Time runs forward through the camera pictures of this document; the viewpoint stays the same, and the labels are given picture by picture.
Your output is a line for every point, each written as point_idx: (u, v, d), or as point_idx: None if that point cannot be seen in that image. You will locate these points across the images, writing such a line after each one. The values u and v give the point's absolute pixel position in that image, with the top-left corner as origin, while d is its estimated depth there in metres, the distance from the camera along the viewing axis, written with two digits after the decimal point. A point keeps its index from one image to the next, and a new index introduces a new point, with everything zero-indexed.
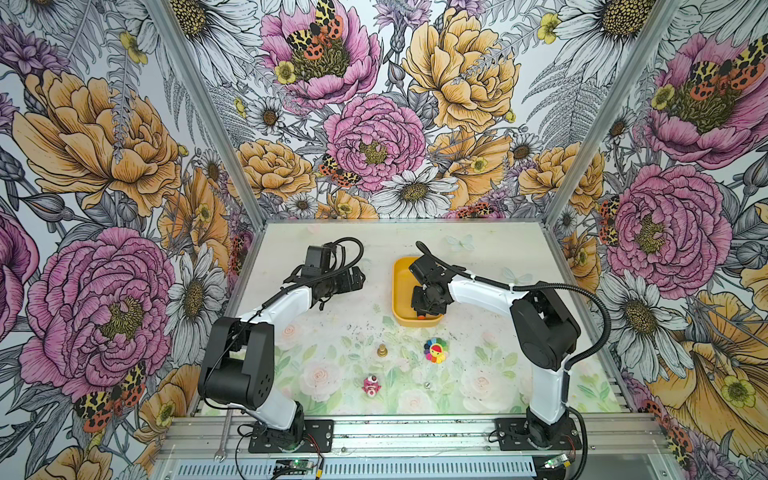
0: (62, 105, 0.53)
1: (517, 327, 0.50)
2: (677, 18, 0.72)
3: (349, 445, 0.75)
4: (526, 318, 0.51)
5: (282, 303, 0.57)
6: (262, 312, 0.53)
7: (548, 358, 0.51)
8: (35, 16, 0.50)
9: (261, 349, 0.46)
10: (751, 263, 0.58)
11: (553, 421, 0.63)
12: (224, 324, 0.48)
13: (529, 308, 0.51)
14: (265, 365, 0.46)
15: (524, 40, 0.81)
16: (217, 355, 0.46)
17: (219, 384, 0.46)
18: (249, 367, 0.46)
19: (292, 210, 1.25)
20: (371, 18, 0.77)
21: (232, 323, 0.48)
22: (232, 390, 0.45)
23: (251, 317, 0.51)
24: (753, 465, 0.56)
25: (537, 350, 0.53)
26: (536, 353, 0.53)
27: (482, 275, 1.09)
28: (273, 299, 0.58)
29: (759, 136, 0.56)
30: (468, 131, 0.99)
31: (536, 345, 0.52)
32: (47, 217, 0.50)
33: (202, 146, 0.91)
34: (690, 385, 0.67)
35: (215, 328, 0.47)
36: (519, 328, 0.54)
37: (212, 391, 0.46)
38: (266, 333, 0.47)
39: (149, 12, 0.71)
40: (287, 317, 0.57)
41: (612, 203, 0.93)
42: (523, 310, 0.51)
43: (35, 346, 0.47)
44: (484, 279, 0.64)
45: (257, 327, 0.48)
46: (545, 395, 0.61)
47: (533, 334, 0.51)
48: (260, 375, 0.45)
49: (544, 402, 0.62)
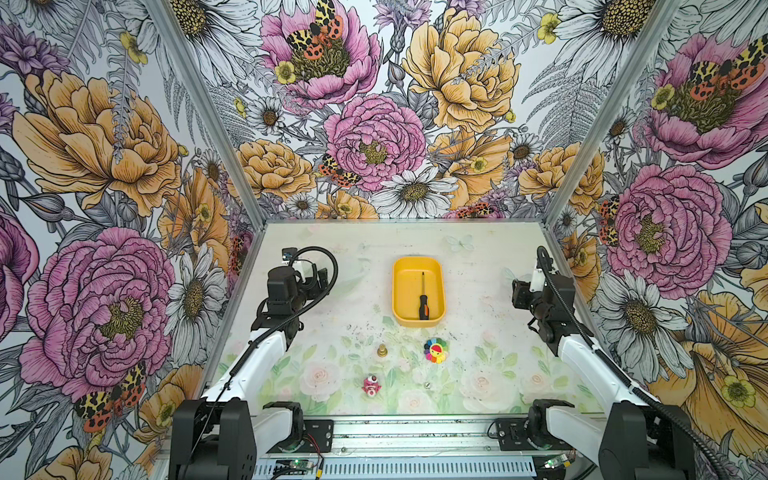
0: (62, 105, 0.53)
1: (609, 429, 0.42)
2: (677, 18, 0.72)
3: (348, 445, 0.75)
4: (626, 425, 0.41)
5: (251, 366, 0.50)
6: (232, 384, 0.46)
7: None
8: (35, 16, 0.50)
9: (237, 431, 0.41)
10: (751, 263, 0.58)
11: (554, 432, 0.63)
12: (190, 408, 0.42)
13: (639, 419, 0.41)
14: (245, 445, 0.42)
15: (524, 40, 0.81)
16: (187, 445, 0.40)
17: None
18: (226, 450, 0.40)
19: (292, 210, 1.25)
20: (371, 18, 0.77)
21: (199, 405, 0.42)
22: None
23: (218, 396, 0.44)
24: (753, 465, 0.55)
25: (617, 464, 0.43)
26: (613, 466, 0.43)
27: (495, 269, 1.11)
28: (240, 366, 0.50)
29: (759, 136, 0.56)
30: (468, 131, 0.99)
31: (617, 458, 0.43)
32: (47, 217, 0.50)
33: (202, 146, 0.91)
34: (690, 386, 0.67)
35: (180, 415, 0.41)
36: (612, 430, 0.44)
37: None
38: (240, 410, 0.42)
39: (149, 12, 0.71)
40: (261, 374, 0.51)
41: (612, 203, 0.93)
42: (628, 415, 0.42)
43: (35, 346, 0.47)
44: (603, 358, 0.54)
45: (228, 408, 0.42)
46: (570, 432, 0.58)
47: (625, 448, 0.41)
48: (239, 460, 0.40)
49: (562, 425, 0.61)
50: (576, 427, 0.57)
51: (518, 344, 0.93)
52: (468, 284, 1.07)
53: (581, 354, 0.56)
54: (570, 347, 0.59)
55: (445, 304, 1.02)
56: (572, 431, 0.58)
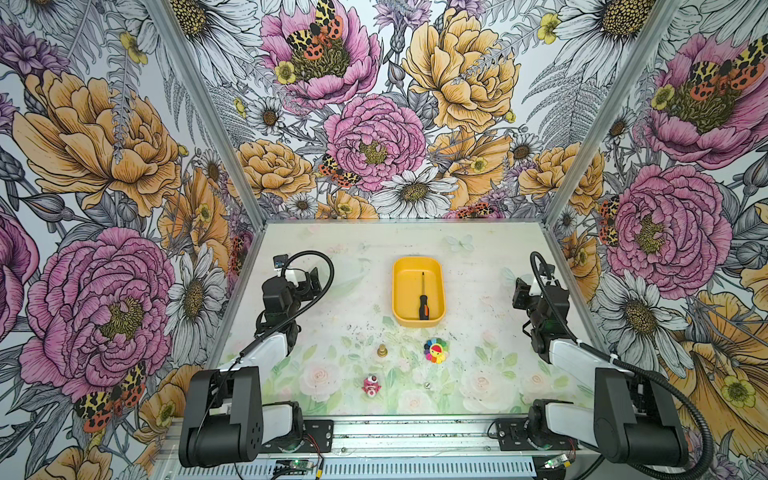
0: (62, 105, 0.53)
1: (598, 398, 0.47)
2: (677, 18, 0.72)
3: (348, 445, 0.75)
4: (612, 387, 0.45)
5: (258, 352, 0.54)
6: (241, 359, 0.51)
7: (617, 450, 0.43)
8: (35, 17, 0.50)
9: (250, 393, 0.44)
10: (751, 263, 0.58)
11: (554, 430, 0.63)
12: (204, 376, 0.45)
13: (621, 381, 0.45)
14: (254, 413, 0.44)
15: (524, 40, 0.81)
16: (198, 411, 0.43)
17: (204, 445, 0.41)
18: (239, 413, 0.43)
19: (292, 210, 1.25)
20: (371, 18, 0.77)
21: (211, 375, 0.45)
22: (222, 445, 0.42)
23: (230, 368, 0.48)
24: (753, 465, 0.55)
25: (610, 430, 0.44)
26: (607, 436, 0.45)
27: (495, 270, 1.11)
28: (250, 347, 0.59)
29: (759, 136, 0.56)
30: (468, 131, 0.99)
31: (608, 424, 0.45)
32: (47, 217, 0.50)
33: (202, 146, 0.91)
34: (690, 386, 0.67)
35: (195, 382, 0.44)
36: (600, 398, 0.47)
37: (196, 456, 0.41)
38: (252, 374, 0.45)
39: (149, 12, 0.71)
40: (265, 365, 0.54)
41: (612, 203, 0.93)
42: (612, 378, 0.45)
43: (35, 346, 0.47)
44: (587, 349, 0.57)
45: (240, 373, 0.45)
46: (571, 424, 0.58)
47: (614, 410, 0.43)
48: (250, 424, 0.42)
49: (562, 420, 0.61)
50: (576, 415, 0.57)
51: (518, 344, 0.93)
52: (468, 284, 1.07)
53: (567, 349, 0.61)
54: (559, 348, 0.63)
55: (445, 304, 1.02)
56: (574, 422, 0.57)
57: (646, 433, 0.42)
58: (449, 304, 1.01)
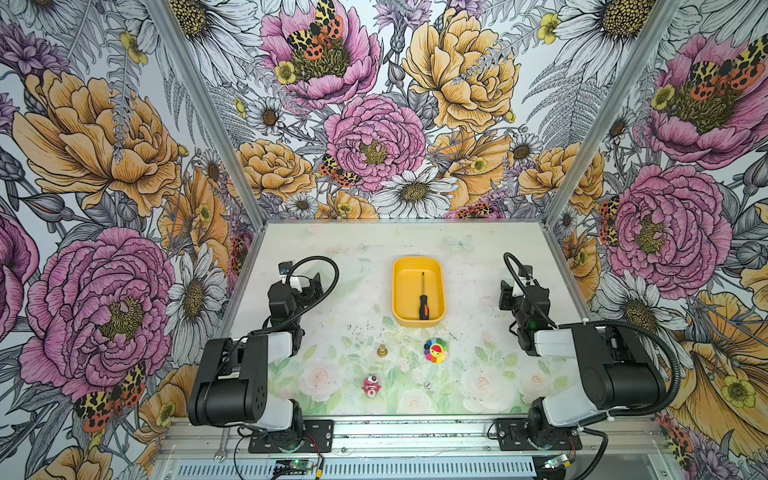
0: (63, 105, 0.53)
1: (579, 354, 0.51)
2: (677, 18, 0.72)
3: (348, 445, 0.75)
4: None
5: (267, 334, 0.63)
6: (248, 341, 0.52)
7: (603, 394, 0.46)
8: (35, 16, 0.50)
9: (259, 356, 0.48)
10: (751, 263, 0.58)
11: (555, 424, 0.63)
12: (219, 341, 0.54)
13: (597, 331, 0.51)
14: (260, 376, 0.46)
15: (524, 40, 0.81)
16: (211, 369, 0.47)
17: (210, 399, 0.44)
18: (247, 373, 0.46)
19: (292, 210, 1.25)
20: (371, 18, 0.77)
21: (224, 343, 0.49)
22: (227, 402, 0.44)
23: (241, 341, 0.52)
24: (753, 465, 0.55)
25: (595, 378, 0.48)
26: (593, 385, 0.48)
27: (494, 269, 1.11)
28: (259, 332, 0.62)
29: (759, 136, 0.56)
30: (468, 131, 0.99)
31: (593, 372, 0.48)
32: (47, 217, 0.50)
33: (202, 146, 0.91)
34: (690, 386, 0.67)
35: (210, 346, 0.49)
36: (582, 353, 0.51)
37: (204, 414, 0.43)
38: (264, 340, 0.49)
39: (149, 12, 0.71)
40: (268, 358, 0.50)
41: (612, 203, 0.93)
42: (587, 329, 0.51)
43: (35, 346, 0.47)
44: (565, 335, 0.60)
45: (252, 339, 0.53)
46: (568, 407, 0.59)
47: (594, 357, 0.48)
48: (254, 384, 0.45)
49: (561, 409, 0.62)
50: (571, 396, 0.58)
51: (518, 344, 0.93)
52: (468, 284, 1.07)
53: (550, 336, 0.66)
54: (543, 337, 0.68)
55: (445, 304, 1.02)
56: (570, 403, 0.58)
57: (628, 376, 0.46)
58: (449, 304, 1.01)
